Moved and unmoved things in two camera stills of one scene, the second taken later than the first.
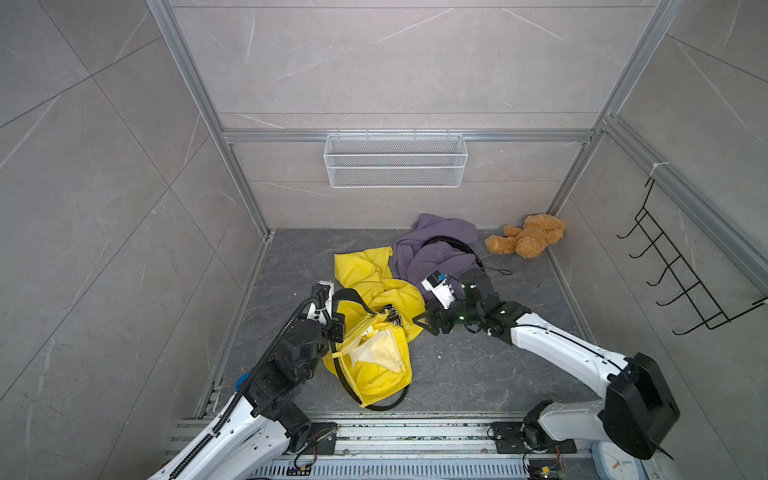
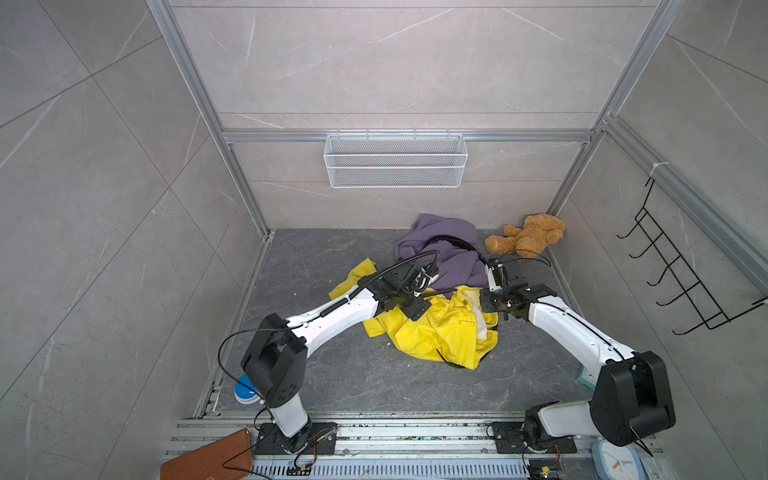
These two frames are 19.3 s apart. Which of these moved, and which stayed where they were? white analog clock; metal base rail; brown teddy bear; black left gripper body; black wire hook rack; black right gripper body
Moved: black left gripper body; black right gripper body
Stayed: metal base rail; brown teddy bear; white analog clock; black wire hook rack
